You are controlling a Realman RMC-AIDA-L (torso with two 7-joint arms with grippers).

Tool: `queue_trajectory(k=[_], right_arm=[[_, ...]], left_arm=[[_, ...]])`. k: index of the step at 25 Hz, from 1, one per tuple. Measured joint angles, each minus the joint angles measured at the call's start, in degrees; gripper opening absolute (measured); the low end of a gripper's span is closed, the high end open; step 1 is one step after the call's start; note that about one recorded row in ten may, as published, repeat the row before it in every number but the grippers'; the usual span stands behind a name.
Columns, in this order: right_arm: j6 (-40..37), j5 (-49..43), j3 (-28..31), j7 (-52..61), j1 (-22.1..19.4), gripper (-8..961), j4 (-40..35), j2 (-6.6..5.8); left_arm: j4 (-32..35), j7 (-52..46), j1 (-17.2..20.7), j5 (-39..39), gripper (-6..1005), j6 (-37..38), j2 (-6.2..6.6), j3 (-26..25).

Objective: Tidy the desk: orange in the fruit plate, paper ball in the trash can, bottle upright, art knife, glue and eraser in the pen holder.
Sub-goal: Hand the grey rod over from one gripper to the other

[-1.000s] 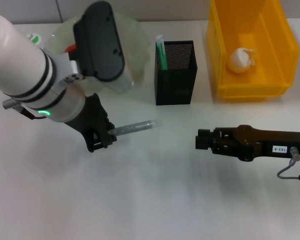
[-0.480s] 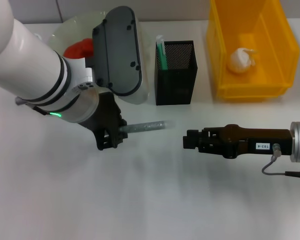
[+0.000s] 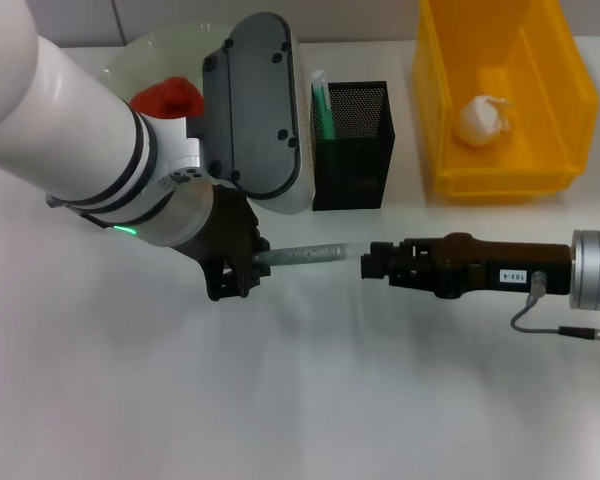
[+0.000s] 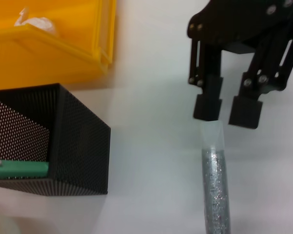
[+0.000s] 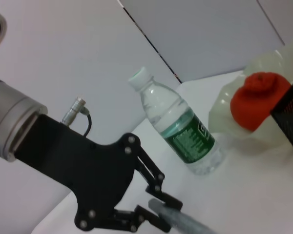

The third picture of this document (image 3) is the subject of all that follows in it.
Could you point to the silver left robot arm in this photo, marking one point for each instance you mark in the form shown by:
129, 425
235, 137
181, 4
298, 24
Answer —
70, 130

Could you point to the white paper ball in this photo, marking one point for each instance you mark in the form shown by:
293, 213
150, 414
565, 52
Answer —
480, 122

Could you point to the mint green pen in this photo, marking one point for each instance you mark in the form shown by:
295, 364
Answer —
324, 110

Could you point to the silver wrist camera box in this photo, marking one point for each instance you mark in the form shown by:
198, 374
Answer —
260, 110

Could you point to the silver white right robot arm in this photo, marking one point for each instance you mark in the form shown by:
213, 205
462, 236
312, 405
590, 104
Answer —
597, 270

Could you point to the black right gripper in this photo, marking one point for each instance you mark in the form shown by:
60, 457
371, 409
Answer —
500, 260

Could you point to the pale green glass fruit plate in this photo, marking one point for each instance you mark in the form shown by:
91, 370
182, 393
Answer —
145, 65

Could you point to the black mesh pen holder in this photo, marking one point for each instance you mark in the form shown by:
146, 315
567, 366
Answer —
360, 170

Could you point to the yellow plastic bin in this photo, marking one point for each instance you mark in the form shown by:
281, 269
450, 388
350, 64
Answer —
440, 100

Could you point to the silver glitter marker pen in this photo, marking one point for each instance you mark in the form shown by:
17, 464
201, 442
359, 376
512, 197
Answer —
310, 253

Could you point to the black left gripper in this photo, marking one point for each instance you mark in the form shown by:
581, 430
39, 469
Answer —
225, 220

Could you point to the red-orange knitted toy orange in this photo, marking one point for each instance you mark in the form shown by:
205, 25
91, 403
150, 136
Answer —
167, 97

